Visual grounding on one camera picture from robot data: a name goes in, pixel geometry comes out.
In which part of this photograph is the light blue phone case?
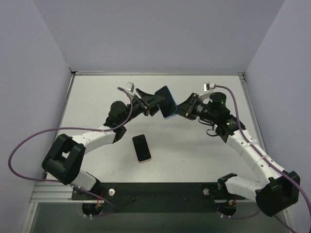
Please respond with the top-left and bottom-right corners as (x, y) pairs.
(154, 85), (178, 119)

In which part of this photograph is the pink phone case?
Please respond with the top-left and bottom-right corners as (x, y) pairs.
(132, 134), (153, 164)

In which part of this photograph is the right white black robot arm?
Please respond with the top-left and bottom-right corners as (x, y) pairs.
(177, 92), (300, 216)

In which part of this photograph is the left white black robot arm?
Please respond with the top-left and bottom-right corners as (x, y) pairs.
(42, 89), (165, 200)

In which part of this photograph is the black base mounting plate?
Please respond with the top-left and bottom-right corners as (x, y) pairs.
(71, 182), (242, 215)

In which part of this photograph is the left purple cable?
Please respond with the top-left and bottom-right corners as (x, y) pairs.
(8, 87), (134, 218)

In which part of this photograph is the purple cable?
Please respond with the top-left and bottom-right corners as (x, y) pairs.
(8, 87), (134, 218)
(213, 84), (311, 233)

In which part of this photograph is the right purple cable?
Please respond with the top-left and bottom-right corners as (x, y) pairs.
(213, 84), (311, 233)

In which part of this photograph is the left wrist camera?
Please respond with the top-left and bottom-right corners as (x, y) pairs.
(125, 82), (135, 93)

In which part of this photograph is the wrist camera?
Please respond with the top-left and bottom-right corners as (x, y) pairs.
(199, 83), (216, 100)
(125, 82), (135, 93)

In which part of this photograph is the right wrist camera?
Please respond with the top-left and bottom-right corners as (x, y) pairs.
(199, 83), (216, 100)

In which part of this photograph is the aluminium right frame rail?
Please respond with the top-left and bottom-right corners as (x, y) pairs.
(239, 72), (267, 152)

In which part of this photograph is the aluminium frame rail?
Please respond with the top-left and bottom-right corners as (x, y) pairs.
(29, 182), (258, 204)
(74, 71), (244, 76)
(39, 72), (76, 180)
(239, 72), (267, 152)

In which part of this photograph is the aluminium back frame rail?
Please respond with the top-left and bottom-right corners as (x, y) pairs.
(74, 71), (244, 76)

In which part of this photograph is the aluminium left frame rail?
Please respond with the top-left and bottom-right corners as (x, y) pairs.
(39, 72), (76, 180)

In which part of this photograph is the aluminium front frame rail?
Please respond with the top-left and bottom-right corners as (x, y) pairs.
(29, 182), (258, 204)

